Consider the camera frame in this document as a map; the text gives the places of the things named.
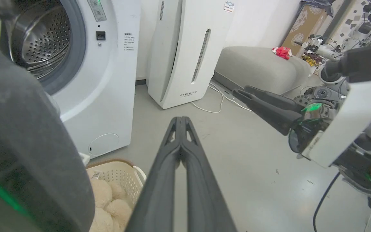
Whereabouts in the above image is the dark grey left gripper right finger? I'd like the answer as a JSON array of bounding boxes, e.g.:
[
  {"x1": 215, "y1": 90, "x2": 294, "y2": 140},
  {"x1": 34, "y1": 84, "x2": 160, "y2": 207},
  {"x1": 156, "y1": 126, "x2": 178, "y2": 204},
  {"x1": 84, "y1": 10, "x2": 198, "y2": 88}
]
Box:
[{"x1": 181, "y1": 117, "x2": 237, "y2": 232}]

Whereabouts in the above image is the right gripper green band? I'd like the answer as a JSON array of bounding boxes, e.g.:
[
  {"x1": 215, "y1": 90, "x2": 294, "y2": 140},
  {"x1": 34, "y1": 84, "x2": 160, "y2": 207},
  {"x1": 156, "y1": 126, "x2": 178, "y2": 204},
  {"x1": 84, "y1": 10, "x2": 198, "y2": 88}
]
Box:
[{"x1": 232, "y1": 85, "x2": 339, "y2": 154}]

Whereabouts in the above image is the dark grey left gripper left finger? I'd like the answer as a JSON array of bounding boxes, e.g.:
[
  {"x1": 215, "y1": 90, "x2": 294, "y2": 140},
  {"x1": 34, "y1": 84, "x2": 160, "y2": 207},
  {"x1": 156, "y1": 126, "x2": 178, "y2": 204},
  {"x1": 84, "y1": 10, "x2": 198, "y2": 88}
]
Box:
[{"x1": 124, "y1": 117, "x2": 182, "y2": 232}]

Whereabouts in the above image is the white washing machine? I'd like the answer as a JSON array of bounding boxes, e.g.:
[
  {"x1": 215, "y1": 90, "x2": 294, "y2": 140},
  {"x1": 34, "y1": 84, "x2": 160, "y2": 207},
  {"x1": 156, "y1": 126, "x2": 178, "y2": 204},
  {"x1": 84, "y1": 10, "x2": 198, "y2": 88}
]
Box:
[{"x1": 0, "y1": 0, "x2": 142, "y2": 159}]

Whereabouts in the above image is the cream plastic laundry basket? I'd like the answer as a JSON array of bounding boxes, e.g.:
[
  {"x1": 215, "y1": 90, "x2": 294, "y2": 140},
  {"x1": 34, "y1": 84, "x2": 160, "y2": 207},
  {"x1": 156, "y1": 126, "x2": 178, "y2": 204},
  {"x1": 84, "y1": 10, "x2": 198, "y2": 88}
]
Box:
[{"x1": 86, "y1": 159, "x2": 147, "y2": 232}]

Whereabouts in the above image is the grey fabric sofa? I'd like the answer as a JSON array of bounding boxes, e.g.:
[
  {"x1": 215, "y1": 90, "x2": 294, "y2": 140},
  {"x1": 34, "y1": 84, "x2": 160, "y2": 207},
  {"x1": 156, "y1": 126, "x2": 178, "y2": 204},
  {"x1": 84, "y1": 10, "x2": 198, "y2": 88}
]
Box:
[{"x1": 214, "y1": 46, "x2": 312, "y2": 96}]

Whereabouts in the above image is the grey round wheeled base part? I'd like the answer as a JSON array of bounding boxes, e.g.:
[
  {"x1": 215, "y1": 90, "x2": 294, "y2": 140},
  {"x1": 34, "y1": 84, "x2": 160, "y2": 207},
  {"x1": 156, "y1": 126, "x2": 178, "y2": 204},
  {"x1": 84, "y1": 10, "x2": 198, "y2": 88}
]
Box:
[{"x1": 293, "y1": 85, "x2": 347, "y2": 107}]

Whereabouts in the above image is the beige plush toy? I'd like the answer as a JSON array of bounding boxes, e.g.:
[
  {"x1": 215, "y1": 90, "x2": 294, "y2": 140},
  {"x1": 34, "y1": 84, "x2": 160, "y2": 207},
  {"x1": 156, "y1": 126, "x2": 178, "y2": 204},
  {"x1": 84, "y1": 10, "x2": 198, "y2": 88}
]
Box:
[{"x1": 89, "y1": 179, "x2": 133, "y2": 232}]

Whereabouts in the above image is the red crumpled item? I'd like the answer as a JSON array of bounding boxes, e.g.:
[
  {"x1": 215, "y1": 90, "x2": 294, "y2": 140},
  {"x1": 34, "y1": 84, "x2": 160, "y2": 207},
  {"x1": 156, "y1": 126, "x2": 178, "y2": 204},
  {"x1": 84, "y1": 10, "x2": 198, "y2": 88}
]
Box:
[{"x1": 271, "y1": 46, "x2": 293, "y2": 60}]

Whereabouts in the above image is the brown patterned leaning board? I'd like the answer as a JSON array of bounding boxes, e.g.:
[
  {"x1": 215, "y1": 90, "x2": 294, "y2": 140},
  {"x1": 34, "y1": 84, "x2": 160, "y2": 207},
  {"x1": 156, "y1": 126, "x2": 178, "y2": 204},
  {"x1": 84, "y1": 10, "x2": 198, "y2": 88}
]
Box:
[{"x1": 281, "y1": 2, "x2": 334, "y2": 57}]

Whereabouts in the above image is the white tower air purifier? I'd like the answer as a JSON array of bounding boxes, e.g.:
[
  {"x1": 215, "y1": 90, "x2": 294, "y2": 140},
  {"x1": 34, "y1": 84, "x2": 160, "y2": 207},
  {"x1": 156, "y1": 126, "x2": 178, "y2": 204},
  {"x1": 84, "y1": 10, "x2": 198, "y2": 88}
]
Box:
[{"x1": 147, "y1": 0, "x2": 236, "y2": 110}]

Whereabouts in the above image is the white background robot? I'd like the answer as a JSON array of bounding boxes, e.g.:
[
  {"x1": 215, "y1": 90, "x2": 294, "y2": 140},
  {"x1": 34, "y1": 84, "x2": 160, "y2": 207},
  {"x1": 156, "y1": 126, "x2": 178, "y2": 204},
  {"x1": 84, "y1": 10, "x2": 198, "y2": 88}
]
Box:
[{"x1": 294, "y1": 0, "x2": 371, "y2": 62}]

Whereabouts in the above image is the perforated steel washer drum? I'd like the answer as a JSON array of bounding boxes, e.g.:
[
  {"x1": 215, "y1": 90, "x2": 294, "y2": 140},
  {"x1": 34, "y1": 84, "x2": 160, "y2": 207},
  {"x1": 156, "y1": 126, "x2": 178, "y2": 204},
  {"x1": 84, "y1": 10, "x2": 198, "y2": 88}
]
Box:
[{"x1": 0, "y1": 0, "x2": 72, "y2": 80}]

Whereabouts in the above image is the white power cable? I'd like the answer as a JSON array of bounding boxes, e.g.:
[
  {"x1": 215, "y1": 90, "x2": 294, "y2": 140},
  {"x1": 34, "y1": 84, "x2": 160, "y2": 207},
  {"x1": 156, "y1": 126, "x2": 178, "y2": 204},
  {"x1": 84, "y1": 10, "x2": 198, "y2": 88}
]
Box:
[{"x1": 190, "y1": 82, "x2": 253, "y2": 114}]

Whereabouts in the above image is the white wrist camera mount plate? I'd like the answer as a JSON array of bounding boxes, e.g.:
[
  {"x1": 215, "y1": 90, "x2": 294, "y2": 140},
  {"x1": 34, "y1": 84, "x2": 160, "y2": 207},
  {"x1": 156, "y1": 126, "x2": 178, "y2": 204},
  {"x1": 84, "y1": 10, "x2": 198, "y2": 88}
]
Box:
[{"x1": 301, "y1": 79, "x2": 371, "y2": 168}]

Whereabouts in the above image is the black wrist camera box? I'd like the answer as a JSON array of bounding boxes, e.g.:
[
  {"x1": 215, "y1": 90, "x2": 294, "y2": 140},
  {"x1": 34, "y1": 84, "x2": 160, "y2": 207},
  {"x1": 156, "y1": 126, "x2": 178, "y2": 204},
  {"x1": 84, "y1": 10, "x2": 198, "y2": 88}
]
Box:
[{"x1": 321, "y1": 44, "x2": 371, "y2": 83}]

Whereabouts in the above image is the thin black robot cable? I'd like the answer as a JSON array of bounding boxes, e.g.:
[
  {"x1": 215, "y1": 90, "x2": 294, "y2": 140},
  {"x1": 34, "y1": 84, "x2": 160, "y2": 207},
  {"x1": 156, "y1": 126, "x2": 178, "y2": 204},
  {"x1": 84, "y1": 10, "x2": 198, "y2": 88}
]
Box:
[{"x1": 313, "y1": 172, "x2": 341, "y2": 232}]

